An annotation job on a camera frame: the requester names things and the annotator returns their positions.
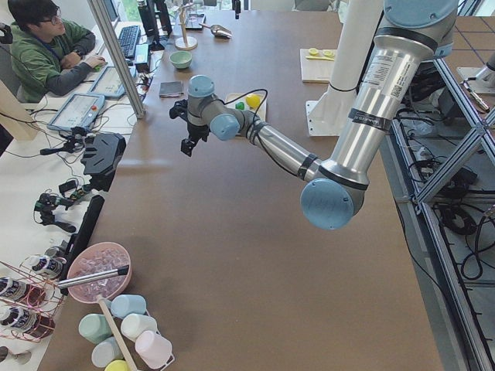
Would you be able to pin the yellow plastic knife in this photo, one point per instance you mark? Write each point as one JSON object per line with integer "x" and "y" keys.
{"x": 319, "y": 58}

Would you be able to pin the bamboo cutting board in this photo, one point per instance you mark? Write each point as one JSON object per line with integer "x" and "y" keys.
{"x": 315, "y": 71}

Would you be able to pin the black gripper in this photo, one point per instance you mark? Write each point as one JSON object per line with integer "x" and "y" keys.
{"x": 196, "y": 132}
{"x": 237, "y": 8}

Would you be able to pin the person in green hoodie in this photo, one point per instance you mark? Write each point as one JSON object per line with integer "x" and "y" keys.
{"x": 49, "y": 54}

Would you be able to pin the copper bottle rack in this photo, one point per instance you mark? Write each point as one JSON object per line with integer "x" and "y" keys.
{"x": 29, "y": 303}

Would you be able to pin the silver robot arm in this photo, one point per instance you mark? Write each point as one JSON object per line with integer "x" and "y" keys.
{"x": 410, "y": 33}

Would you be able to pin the blue plastic cup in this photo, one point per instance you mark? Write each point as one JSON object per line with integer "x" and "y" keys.
{"x": 126, "y": 304}

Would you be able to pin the white plastic cup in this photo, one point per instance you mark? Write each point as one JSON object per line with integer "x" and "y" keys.
{"x": 133, "y": 325}

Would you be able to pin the lower teach pendant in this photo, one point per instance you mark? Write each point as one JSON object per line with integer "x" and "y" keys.
{"x": 79, "y": 111}

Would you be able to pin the upper teach pendant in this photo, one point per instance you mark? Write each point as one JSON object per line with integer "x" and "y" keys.
{"x": 108, "y": 84}

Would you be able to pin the grey folded cloth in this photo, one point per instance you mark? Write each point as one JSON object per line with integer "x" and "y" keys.
{"x": 171, "y": 89}

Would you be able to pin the teach pendant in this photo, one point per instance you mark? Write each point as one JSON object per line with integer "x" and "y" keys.
{"x": 108, "y": 84}
{"x": 79, "y": 111}

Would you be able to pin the wooden mug tree stand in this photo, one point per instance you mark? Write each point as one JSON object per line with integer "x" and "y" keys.
{"x": 182, "y": 40}

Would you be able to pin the beige rabbit print tray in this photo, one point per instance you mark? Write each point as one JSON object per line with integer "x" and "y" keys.
{"x": 232, "y": 100}

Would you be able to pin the yellow lemon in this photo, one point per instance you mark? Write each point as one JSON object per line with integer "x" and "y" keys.
{"x": 253, "y": 101}

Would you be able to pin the metal tongs handle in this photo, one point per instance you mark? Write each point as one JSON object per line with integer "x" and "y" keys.
{"x": 93, "y": 276}

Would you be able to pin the pink plastic cup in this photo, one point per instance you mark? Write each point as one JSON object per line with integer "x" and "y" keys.
{"x": 154, "y": 349}

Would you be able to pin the pink bowl with ice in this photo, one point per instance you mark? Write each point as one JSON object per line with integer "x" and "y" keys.
{"x": 96, "y": 259}

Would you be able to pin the black keyboard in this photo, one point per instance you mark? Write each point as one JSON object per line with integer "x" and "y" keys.
{"x": 128, "y": 40}

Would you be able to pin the aluminium frame post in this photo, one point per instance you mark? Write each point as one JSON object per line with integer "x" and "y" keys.
{"x": 105, "y": 26}

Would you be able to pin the green plastic cup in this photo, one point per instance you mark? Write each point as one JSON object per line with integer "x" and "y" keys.
{"x": 94, "y": 328}

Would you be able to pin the light green bowl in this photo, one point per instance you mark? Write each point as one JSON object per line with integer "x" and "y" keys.
{"x": 181, "y": 59}

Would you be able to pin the metal scoop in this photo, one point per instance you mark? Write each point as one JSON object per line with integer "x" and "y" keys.
{"x": 218, "y": 31}

